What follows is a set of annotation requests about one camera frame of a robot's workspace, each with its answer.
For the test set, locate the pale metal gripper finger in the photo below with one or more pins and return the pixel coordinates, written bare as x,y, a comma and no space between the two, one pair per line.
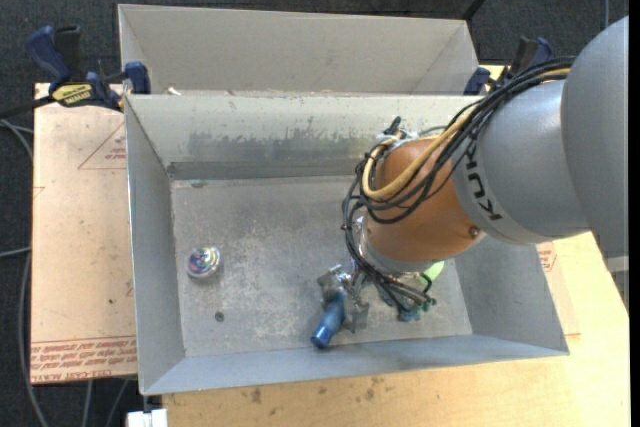
359,317
330,281

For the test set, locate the blue plastic bottle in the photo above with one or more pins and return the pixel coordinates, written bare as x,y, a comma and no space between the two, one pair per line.
328,321

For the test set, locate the grey metal bin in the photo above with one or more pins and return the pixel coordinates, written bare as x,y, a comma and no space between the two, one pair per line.
280,235

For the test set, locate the yellow-green round thing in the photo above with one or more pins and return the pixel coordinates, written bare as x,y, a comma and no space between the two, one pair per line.
433,271

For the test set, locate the shiny iridescent ball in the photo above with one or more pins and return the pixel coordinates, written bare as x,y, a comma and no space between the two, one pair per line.
202,261

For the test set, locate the brown cardboard board red print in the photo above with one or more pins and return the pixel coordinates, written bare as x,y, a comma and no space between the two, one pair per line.
82,235

